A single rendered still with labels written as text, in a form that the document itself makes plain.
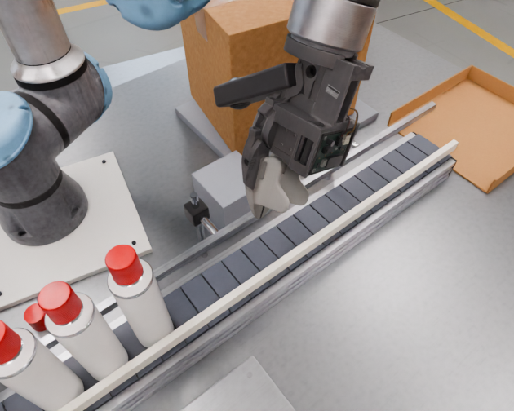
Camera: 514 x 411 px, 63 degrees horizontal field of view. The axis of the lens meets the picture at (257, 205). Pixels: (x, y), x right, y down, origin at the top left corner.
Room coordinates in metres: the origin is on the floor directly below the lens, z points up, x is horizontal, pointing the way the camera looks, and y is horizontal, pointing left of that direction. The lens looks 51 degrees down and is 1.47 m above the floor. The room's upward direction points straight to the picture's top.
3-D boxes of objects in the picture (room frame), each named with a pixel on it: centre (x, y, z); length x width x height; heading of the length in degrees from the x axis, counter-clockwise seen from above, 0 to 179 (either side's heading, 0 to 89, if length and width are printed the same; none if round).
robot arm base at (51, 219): (0.49, 0.39, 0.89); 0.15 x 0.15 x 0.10
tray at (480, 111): (0.73, -0.49, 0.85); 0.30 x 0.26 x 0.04; 128
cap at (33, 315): (0.28, 0.34, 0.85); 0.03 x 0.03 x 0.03
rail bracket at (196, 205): (0.38, 0.08, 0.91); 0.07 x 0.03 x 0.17; 38
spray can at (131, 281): (0.24, 0.14, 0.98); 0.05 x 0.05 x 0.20
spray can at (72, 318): (0.19, 0.20, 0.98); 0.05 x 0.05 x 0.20
